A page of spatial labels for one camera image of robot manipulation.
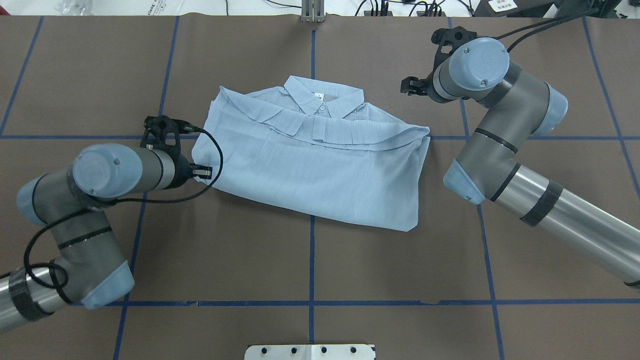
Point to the aluminium frame post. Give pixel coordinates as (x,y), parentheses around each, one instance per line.
(313,11)

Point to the light blue button-up shirt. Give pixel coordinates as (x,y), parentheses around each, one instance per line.
(317,148)

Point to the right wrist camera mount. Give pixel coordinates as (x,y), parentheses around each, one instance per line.
(450,39)

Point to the clear plastic bag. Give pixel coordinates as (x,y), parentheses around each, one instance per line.
(74,7)

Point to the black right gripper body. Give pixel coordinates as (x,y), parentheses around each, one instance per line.
(426,85)

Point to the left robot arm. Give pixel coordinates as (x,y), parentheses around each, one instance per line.
(75,257)

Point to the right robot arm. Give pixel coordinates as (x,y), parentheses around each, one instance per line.
(518,105)

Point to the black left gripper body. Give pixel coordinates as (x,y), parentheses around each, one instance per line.
(182,171)

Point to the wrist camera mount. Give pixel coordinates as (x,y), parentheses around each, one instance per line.
(450,39)
(164,133)

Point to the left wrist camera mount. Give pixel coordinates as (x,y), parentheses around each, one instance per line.
(164,133)

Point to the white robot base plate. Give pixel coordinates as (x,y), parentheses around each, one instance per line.
(347,351)

